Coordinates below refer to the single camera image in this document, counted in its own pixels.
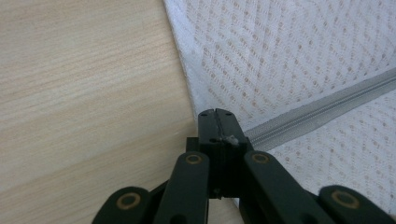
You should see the white mesh laundry bag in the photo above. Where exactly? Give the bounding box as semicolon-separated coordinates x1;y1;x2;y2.
162;0;396;218

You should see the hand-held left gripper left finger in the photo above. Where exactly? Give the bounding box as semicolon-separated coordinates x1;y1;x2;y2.
186;107;226;199

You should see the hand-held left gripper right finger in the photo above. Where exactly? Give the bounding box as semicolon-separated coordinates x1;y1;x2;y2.
215;107;254;199

